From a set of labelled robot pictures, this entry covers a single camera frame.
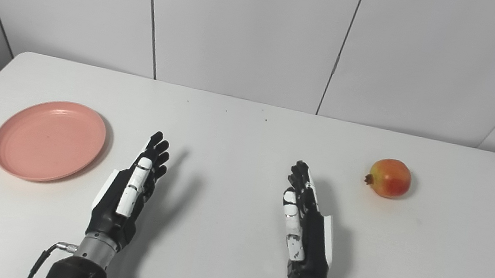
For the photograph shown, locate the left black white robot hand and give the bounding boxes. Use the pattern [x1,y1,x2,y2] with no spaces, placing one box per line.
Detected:
[84,123,174,257]

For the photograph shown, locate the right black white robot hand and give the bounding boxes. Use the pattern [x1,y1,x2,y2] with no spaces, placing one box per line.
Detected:
[270,159,349,278]

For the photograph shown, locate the pink round plate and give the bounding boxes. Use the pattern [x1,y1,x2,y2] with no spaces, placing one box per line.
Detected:
[0,90,111,193]

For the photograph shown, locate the red yellow pomegranate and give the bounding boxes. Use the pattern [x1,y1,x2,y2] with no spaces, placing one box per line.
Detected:
[362,155,414,202]

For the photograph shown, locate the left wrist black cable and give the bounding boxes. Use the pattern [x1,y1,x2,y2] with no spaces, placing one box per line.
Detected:
[26,237,79,278]

